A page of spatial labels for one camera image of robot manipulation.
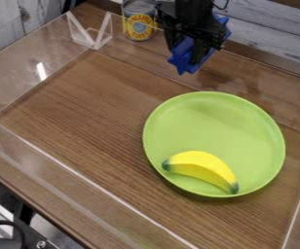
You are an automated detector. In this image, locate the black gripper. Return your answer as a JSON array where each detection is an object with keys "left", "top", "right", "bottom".
[{"left": 155, "top": 0, "right": 216, "bottom": 64}]

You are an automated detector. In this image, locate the blue cross-shaped block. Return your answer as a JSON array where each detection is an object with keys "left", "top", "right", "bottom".
[{"left": 169, "top": 13, "right": 232, "bottom": 75}]

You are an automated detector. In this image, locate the green plate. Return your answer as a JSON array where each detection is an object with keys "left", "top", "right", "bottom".
[{"left": 142, "top": 91, "right": 285, "bottom": 198}]

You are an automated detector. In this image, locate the yellow labelled tin can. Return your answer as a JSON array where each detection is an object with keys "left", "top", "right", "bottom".
[{"left": 122, "top": 0, "right": 157, "bottom": 42}]

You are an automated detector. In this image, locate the yellow toy banana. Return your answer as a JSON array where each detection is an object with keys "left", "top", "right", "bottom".
[{"left": 162, "top": 151, "right": 240, "bottom": 194}]

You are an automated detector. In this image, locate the black metal table leg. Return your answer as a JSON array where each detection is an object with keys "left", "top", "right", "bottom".
[{"left": 14, "top": 201, "right": 35, "bottom": 235}]

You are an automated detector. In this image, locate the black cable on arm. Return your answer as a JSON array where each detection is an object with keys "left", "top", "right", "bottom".
[{"left": 210, "top": 0, "right": 230, "bottom": 11}]

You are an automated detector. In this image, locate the clear acrylic corner bracket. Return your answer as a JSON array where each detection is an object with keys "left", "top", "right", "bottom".
[{"left": 67, "top": 12, "right": 114, "bottom": 51}]

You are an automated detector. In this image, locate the clear acrylic front wall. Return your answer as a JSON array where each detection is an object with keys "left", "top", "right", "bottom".
[{"left": 0, "top": 125, "right": 198, "bottom": 249}]

